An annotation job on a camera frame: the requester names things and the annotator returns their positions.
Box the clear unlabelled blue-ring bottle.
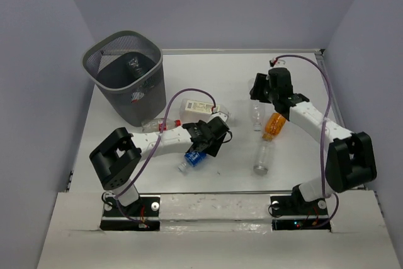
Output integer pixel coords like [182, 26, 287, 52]
[249, 100, 266, 132]

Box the blue-label water bottle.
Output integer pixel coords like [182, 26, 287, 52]
[178, 151, 207, 173]

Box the red-label Nongfu water bottle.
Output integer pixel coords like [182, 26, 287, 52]
[131, 83, 155, 103]

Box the green-label clear bottle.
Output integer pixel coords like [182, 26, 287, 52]
[127, 56, 147, 79]

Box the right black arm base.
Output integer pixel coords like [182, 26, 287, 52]
[268, 195, 331, 231]

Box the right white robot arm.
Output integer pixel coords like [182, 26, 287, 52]
[249, 67, 377, 214]

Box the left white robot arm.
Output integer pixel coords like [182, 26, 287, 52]
[89, 116, 231, 215]

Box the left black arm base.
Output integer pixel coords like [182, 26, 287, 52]
[99, 193, 161, 232]

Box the grey mesh waste bin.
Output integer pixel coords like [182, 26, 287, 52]
[82, 30, 166, 127]

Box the large clear beige-label bottle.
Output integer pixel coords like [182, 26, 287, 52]
[179, 99, 231, 124]

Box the orange bottle orange cap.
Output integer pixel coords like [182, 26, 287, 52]
[262, 113, 287, 140]

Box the small red-label cola bottle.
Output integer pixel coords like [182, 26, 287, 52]
[142, 118, 181, 133]

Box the clear jar silver lid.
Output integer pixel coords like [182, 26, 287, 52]
[253, 140, 274, 176]

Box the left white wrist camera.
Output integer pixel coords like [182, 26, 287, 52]
[208, 107, 230, 122]

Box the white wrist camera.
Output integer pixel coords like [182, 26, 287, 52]
[270, 58, 286, 68]
[208, 107, 230, 122]

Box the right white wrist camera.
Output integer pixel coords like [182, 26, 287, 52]
[270, 58, 286, 68]

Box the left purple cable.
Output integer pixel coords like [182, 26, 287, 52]
[115, 89, 218, 229]

